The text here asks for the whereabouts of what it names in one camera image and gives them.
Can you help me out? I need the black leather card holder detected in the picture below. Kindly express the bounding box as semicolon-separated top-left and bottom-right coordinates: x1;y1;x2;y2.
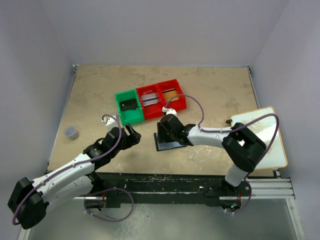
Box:
153;132;186;152

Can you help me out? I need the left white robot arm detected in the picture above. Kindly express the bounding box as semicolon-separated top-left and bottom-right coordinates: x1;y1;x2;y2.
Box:
7;124;142;230

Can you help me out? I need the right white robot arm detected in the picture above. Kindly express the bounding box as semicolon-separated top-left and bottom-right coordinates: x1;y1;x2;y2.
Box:
156;114;267;196

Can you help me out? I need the black card holder in bin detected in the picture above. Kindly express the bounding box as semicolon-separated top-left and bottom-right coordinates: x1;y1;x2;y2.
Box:
119;98;138;112

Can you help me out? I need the gold cards stack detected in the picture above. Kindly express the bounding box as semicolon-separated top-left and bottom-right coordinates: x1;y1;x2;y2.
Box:
162;88;179;102

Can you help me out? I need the silver cards stack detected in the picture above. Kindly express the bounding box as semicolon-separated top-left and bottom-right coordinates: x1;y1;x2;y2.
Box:
141;92;159;107

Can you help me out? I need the green plastic bin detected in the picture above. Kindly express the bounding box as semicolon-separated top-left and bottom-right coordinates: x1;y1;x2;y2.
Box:
115;89;145;125

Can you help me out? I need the middle red plastic bin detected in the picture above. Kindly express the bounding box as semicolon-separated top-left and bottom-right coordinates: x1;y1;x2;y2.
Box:
136;84;163;120

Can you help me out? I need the red plastic bin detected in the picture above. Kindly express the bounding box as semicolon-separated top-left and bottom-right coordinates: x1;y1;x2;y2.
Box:
136;84;163;120
156;79;187;112

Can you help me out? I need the right red plastic bin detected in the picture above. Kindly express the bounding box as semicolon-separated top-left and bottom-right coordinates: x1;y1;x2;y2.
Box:
156;79;187;112

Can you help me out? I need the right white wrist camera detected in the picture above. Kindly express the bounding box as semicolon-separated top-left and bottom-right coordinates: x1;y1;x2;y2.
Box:
162;106;177;116

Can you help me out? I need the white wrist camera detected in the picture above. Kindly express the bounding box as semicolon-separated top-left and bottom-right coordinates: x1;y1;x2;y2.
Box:
101;114;121;131
162;106;177;116

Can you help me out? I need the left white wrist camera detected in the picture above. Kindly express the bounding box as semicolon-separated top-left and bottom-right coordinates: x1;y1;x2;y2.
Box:
101;114;121;131

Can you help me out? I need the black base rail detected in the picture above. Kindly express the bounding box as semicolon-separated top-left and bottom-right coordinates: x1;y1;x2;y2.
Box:
84;172;252;209

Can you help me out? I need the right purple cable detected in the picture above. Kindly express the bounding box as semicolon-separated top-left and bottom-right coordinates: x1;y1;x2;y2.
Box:
162;94;280;215

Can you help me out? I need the aluminium frame profile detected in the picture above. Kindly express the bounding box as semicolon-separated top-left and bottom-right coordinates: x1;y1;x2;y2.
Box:
29;174;297;201

